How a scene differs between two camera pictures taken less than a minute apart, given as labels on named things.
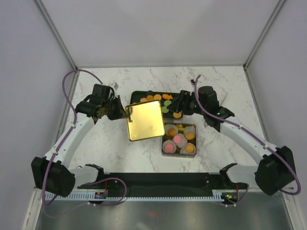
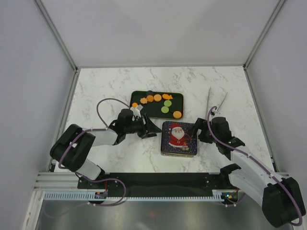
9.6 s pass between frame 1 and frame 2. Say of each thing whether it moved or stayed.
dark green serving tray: stayed
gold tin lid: moved
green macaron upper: stayed
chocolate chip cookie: stayed
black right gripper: moved
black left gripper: moved
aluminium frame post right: stayed
